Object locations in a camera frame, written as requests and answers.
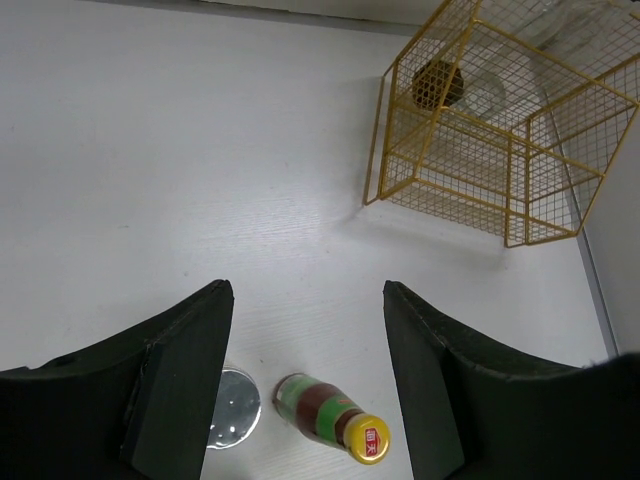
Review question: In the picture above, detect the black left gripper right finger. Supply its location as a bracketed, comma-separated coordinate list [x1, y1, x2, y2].
[383, 281, 639, 479]

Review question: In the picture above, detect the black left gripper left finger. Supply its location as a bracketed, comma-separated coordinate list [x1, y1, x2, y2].
[1, 280, 234, 479]

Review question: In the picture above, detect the blue label shaker jar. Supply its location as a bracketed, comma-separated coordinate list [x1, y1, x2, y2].
[207, 366, 262, 450]

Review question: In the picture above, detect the yellow cap sauce bottle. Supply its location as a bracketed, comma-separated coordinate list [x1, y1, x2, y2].
[272, 373, 391, 465]

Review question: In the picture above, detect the dark liquid square bottle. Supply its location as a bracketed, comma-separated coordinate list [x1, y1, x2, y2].
[411, 60, 465, 111]

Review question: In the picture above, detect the clear square oil bottle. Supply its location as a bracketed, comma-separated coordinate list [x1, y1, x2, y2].
[455, 1, 618, 121]

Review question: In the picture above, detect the yellow wire rack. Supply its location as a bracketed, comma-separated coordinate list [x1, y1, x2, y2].
[363, 1, 639, 248]

